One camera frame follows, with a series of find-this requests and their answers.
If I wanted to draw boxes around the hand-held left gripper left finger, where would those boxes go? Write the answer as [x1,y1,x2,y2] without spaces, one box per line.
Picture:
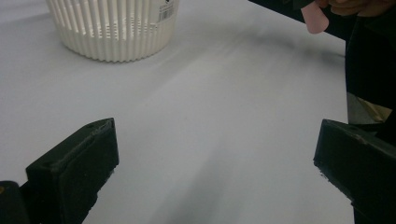
[25,118,120,224]

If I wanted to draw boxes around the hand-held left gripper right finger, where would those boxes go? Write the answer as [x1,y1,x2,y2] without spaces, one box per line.
[313,119,396,224]

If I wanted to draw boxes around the pink silicone brush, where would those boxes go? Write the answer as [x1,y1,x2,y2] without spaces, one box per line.
[300,0,331,35]

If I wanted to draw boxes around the white ribbed plastic basket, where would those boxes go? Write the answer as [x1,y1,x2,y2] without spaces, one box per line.
[45,0,180,63]

